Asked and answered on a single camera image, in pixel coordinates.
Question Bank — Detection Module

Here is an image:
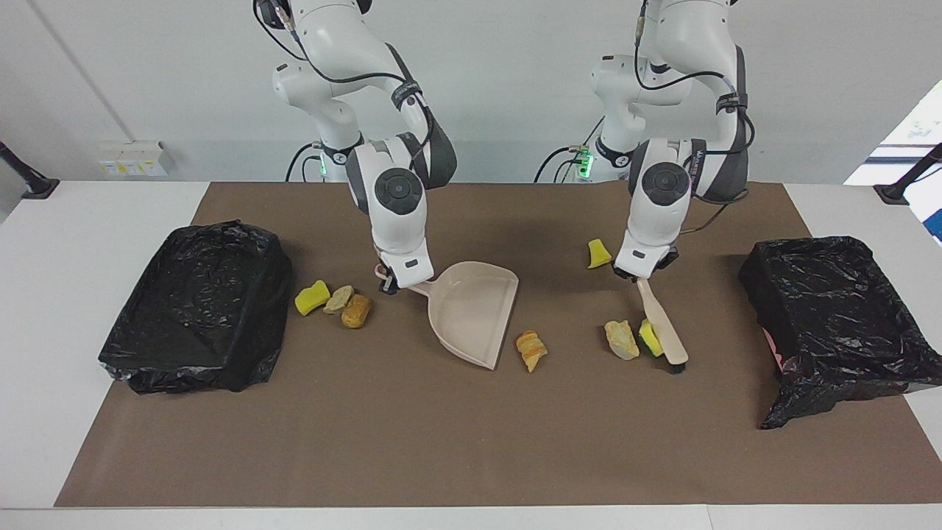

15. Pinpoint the brown bread roll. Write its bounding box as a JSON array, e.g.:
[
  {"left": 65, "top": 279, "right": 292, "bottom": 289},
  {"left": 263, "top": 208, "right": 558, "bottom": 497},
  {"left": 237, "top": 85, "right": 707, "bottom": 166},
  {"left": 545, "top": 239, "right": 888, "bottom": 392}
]
[{"left": 341, "top": 294, "right": 372, "bottom": 329}]

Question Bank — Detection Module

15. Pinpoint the black stand base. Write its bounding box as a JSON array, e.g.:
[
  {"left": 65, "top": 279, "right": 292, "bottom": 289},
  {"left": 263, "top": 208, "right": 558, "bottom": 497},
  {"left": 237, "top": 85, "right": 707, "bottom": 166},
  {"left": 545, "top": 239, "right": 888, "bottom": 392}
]
[
  {"left": 0, "top": 140, "right": 60, "bottom": 199},
  {"left": 874, "top": 144, "right": 942, "bottom": 205}
]

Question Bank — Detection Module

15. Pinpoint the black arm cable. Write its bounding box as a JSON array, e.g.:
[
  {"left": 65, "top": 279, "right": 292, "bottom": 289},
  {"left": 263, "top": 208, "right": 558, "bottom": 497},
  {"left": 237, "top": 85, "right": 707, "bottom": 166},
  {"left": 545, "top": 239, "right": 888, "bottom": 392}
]
[
  {"left": 254, "top": 0, "right": 435, "bottom": 159},
  {"left": 634, "top": 0, "right": 757, "bottom": 236}
]

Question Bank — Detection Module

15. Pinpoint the striped orange croissant piece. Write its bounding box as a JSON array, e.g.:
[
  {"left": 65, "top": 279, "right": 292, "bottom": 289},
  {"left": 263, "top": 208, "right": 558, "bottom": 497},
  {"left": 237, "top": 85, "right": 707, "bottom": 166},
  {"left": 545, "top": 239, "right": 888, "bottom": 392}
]
[{"left": 515, "top": 331, "right": 549, "bottom": 373}]

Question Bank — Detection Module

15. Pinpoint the large yellow sponge piece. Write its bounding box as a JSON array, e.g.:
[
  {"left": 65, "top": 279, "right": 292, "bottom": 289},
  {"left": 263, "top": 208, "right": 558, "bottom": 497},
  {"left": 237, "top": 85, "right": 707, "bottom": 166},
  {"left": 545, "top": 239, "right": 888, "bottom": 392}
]
[{"left": 637, "top": 318, "right": 667, "bottom": 359}]

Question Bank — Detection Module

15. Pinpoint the pink plastic bin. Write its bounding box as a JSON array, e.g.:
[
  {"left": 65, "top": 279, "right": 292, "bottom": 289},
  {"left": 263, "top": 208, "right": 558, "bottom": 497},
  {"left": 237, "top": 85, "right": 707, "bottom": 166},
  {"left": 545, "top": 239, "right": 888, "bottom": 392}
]
[{"left": 764, "top": 328, "right": 787, "bottom": 372}]

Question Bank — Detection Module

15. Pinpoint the pale angular bread chunk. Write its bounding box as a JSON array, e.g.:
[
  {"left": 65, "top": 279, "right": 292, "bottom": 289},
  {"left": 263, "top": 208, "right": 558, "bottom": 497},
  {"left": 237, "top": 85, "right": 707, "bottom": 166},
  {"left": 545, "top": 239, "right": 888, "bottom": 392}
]
[{"left": 604, "top": 319, "right": 641, "bottom": 361}]

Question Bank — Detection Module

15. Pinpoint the brown table mat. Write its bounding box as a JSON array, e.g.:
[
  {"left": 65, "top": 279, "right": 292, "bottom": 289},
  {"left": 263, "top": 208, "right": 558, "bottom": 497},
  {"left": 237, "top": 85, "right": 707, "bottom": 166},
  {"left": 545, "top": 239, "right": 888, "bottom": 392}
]
[{"left": 54, "top": 182, "right": 942, "bottom": 509}]

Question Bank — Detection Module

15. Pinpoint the white wall socket box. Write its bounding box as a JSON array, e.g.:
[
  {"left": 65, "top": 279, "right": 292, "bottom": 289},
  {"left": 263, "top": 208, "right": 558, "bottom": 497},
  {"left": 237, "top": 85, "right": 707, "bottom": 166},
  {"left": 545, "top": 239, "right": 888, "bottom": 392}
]
[{"left": 98, "top": 140, "right": 171, "bottom": 177}]

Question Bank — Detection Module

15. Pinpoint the black base cable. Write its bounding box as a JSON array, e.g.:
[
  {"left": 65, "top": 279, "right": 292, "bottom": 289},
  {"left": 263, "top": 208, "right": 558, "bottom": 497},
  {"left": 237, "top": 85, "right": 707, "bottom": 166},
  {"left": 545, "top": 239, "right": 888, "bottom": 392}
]
[
  {"left": 534, "top": 118, "right": 606, "bottom": 183},
  {"left": 286, "top": 142, "right": 325, "bottom": 183}
]

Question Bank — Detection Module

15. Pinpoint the beige plastic dustpan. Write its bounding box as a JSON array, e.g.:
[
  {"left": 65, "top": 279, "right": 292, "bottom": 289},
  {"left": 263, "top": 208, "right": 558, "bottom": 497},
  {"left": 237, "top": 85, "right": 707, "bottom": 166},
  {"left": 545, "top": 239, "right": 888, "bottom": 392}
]
[{"left": 374, "top": 261, "right": 520, "bottom": 370}]

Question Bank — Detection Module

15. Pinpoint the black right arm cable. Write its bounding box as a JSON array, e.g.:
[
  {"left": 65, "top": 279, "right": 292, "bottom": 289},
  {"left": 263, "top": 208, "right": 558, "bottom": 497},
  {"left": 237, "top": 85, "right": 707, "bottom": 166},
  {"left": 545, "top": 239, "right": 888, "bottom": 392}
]
[{"left": 254, "top": 0, "right": 435, "bottom": 159}]

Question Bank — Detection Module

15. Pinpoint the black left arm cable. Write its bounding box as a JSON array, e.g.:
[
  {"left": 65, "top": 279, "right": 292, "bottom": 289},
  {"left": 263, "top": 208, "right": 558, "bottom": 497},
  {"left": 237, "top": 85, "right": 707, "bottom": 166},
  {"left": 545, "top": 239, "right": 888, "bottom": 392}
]
[{"left": 634, "top": 0, "right": 757, "bottom": 236}]

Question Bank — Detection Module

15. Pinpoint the black trash bag over bin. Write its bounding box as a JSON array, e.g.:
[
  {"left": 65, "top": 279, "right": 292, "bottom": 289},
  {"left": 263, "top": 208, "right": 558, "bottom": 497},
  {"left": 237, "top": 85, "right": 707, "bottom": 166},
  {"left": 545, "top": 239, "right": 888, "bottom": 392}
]
[
  {"left": 98, "top": 219, "right": 293, "bottom": 395},
  {"left": 738, "top": 236, "right": 942, "bottom": 431}
]

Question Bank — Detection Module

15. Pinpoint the beige hand brush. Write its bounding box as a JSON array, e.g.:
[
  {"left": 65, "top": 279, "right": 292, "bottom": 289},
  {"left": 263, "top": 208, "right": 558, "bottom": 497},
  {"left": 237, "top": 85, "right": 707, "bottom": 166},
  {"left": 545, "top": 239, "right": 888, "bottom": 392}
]
[{"left": 637, "top": 276, "right": 690, "bottom": 374}]

